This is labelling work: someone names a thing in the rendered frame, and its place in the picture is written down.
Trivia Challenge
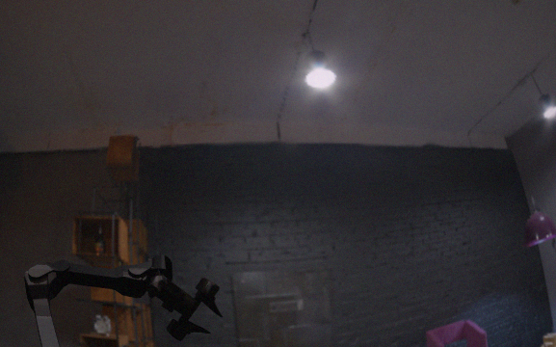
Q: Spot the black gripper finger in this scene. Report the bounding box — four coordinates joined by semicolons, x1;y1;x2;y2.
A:
203;297;223;317
187;321;210;334

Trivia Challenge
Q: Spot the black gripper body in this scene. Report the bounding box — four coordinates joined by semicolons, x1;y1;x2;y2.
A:
166;278;220;341

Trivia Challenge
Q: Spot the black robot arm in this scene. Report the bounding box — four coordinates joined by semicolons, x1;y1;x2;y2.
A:
24;254;178;347

